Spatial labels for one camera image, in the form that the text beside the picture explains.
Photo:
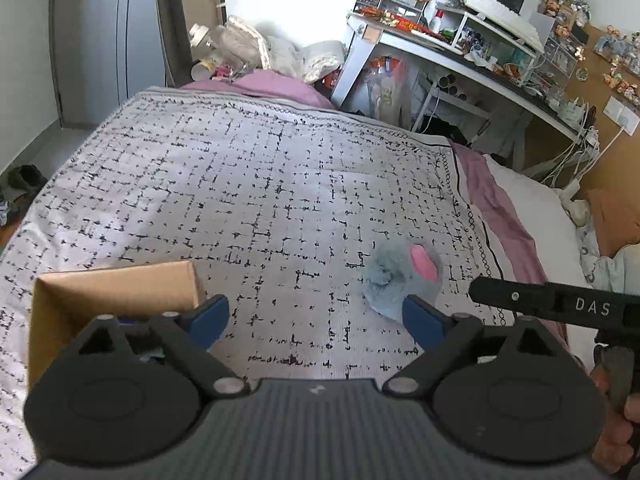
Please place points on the person's right hand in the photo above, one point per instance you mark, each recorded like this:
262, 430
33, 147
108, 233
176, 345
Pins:
613, 450

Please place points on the white keyboard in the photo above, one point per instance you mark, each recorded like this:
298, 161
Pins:
512, 22

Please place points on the pile of clutter by window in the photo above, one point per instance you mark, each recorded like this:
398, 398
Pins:
236, 49

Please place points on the grey pink paw plush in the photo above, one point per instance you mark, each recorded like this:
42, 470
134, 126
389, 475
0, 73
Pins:
397, 269

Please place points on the white black patterned bedspread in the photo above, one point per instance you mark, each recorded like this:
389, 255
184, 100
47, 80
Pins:
101, 210

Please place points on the white pillow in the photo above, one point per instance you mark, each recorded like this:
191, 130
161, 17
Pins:
542, 215

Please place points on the brown cardboard box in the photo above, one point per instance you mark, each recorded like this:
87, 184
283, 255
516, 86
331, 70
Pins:
64, 303

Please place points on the white desk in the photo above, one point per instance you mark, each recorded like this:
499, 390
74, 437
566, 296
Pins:
368, 34

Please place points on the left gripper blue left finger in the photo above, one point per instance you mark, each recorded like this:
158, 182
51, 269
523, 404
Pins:
186, 339

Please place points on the brown framed board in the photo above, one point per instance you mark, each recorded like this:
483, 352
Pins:
175, 18

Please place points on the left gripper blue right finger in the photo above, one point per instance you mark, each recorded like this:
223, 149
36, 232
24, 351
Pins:
445, 341

